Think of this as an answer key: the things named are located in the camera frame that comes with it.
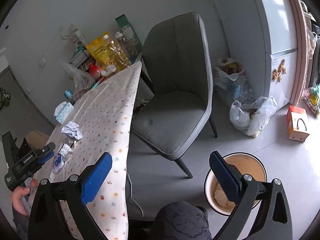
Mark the white bag of bottles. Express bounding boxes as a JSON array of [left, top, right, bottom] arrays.
[[213, 57, 253, 106]]

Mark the yellow snack bag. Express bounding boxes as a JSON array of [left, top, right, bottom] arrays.
[[86, 31, 113, 70]]

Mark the white round trash bin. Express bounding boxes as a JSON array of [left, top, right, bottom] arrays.
[[204, 151, 267, 216]]

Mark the blue white snack wrapper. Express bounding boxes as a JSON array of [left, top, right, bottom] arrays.
[[52, 154, 65, 173]]

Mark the blue drink can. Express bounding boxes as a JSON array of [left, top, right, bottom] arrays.
[[64, 89, 74, 104]]

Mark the cooking oil bottle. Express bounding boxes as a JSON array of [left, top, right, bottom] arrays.
[[103, 34, 131, 72]]

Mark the blue tissue box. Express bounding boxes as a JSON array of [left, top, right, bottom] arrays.
[[54, 101, 74, 124]]

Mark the green tall box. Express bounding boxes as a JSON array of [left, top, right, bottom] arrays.
[[116, 14, 143, 53]]

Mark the dotted white tablecloth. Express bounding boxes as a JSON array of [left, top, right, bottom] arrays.
[[34, 61, 142, 239]]

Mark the clear plastic trash bag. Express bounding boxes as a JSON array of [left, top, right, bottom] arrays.
[[229, 96, 278, 138]]

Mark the silver blister pill pack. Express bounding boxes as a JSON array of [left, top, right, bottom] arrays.
[[58, 144, 73, 159]]

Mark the clear bag of nuts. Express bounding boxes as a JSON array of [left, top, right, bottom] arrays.
[[62, 63, 95, 101]]

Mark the orange paper gift box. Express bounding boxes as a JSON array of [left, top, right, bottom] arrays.
[[286, 105, 310, 142]]

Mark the person's patterned dark knee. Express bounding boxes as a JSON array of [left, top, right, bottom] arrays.
[[150, 201, 213, 240]]

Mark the grey upholstered chair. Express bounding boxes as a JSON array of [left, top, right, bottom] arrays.
[[131, 12, 217, 178]]

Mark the grey entrance door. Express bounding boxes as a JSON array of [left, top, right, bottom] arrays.
[[1, 67, 54, 142]]

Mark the person's left hand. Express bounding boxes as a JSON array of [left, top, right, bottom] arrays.
[[11, 178, 39, 217]]

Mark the smiley face plastic bag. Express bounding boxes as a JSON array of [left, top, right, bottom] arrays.
[[303, 85, 320, 119]]

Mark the white refrigerator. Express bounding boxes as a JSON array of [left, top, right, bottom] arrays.
[[207, 0, 307, 111]]

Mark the red peach-shaped jar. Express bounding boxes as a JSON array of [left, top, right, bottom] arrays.
[[89, 63, 101, 80]]

